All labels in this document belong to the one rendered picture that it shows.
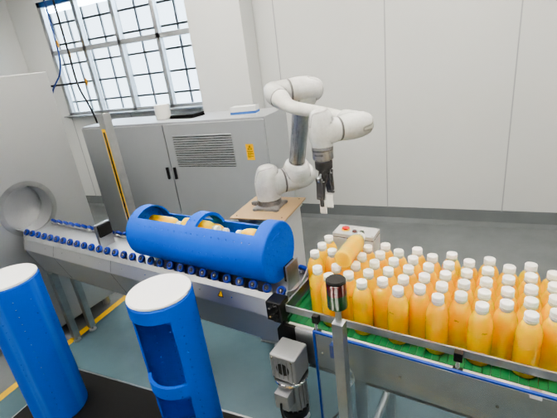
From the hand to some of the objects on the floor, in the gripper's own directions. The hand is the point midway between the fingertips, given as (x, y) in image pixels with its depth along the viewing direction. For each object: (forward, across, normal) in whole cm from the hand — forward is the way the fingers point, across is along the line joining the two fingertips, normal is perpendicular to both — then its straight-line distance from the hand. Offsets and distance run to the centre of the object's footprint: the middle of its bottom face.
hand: (326, 204), depth 172 cm
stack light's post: (+128, +53, +26) cm, 140 cm away
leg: (+128, +9, -216) cm, 251 cm away
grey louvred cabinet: (+128, -142, -224) cm, 294 cm away
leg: (+128, +23, -216) cm, 252 cm away
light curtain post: (+128, -17, -161) cm, 206 cm away
